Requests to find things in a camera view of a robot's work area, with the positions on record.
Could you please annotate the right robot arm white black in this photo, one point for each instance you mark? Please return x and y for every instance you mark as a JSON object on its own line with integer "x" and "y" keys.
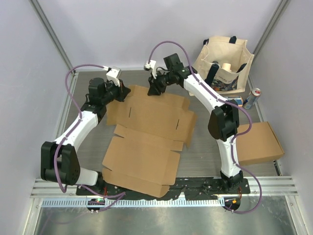
{"x": 224, "y": 115}

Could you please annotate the spare cardboard sheet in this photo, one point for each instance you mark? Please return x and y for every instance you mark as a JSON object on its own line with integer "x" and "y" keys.
{"x": 150, "y": 133}

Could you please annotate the silver blue energy drink can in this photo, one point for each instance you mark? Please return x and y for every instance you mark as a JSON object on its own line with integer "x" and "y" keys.
{"x": 254, "y": 94}

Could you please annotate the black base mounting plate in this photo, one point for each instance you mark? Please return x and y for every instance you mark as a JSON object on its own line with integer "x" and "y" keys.
{"x": 194, "y": 188}

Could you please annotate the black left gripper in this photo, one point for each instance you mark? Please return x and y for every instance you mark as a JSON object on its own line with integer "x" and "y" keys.
{"x": 122, "y": 90}

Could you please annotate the orange blue small box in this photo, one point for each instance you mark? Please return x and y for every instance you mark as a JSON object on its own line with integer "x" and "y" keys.
{"x": 236, "y": 98}

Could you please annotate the beige paper roll in bag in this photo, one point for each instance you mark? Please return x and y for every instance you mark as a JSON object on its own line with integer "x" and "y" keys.
{"x": 226, "y": 67}

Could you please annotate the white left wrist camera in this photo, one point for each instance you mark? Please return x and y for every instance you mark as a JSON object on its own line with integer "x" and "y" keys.
{"x": 113, "y": 74}

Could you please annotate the beige canvas tote bag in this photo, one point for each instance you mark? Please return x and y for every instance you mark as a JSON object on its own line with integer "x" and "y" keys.
{"x": 217, "y": 50}

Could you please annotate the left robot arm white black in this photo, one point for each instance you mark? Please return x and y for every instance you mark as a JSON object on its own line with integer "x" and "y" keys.
{"x": 59, "y": 161}

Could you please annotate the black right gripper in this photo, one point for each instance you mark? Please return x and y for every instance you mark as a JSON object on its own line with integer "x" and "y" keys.
{"x": 154, "y": 88}

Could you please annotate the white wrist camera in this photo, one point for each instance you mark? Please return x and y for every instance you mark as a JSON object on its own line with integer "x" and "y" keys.
{"x": 150, "y": 66}
{"x": 113, "y": 74}

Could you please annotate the slotted aluminium cable duct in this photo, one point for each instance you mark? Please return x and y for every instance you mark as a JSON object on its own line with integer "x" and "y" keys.
{"x": 96, "y": 202}

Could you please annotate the brown cardboard box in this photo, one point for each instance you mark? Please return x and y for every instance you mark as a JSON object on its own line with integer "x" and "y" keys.
{"x": 259, "y": 145}

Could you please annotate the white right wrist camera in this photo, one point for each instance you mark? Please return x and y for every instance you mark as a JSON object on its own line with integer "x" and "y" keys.
{"x": 150, "y": 66}

